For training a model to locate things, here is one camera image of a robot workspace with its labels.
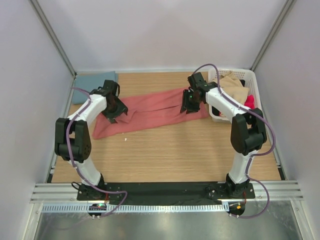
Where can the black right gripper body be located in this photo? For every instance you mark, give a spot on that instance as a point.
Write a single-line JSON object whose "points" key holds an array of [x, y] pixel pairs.
{"points": [[192, 101]]}

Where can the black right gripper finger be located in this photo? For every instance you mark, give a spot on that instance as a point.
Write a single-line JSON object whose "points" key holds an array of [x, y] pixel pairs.
{"points": [[192, 109], [185, 100]]}

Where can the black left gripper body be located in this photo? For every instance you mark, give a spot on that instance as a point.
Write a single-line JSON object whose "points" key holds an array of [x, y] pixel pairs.
{"points": [[111, 110]]}

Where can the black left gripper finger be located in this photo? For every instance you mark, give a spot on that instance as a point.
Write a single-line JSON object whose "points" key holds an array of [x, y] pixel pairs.
{"points": [[111, 117], [121, 108]]}

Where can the salmon red t-shirt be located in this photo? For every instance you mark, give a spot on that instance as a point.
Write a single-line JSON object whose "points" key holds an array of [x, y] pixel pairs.
{"points": [[146, 112]]}

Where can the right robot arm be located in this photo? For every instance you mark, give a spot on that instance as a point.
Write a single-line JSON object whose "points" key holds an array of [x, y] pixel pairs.
{"points": [[248, 130]]}

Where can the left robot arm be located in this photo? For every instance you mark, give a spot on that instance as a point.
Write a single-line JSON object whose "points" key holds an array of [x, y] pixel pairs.
{"points": [[72, 141]]}

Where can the folded blue-grey t-shirt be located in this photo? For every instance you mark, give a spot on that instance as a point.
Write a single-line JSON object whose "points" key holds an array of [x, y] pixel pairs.
{"points": [[88, 82]]}

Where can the beige t-shirt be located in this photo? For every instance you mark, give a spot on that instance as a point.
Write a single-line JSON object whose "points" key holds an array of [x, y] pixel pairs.
{"points": [[233, 87]]}

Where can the magenta pink t-shirt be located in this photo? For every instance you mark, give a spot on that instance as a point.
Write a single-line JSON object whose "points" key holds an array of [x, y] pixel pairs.
{"points": [[250, 101]]}

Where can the white plastic laundry basket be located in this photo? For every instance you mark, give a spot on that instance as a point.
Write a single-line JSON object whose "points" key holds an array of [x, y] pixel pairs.
{"points": [[248, 80]]}

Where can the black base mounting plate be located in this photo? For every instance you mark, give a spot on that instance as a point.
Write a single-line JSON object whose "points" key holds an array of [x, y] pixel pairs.
{"points": [[177, 193]]}

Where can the perforated cable duct strip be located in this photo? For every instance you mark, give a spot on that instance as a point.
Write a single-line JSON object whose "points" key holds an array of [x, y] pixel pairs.
{"points": [[99, 208]]}

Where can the left aluminium frame post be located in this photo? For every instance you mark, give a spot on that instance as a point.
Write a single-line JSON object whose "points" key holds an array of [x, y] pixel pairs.
{"points": [[52, 35]]}

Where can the aluminium frame post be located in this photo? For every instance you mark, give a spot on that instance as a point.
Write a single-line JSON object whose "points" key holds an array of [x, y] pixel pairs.
{"points": [[277, 25], [52, 35]]}

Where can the aluminium front rail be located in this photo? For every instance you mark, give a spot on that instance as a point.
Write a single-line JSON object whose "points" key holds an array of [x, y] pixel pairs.
{"points": [[65, 193]]}

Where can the right aluminium frame post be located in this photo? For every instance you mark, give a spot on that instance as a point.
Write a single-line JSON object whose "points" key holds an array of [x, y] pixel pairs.
{"points": [[277, 25]]}

